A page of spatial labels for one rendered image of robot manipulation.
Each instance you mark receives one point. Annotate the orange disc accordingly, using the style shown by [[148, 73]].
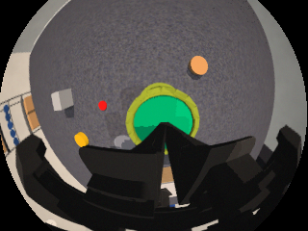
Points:
[[198, 65]]

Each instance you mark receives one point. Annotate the yellow short cylinder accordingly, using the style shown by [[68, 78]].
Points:
[[81, 139]]

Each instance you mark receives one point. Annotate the olive-green ribbed jar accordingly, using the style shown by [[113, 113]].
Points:
[[160, 106]]

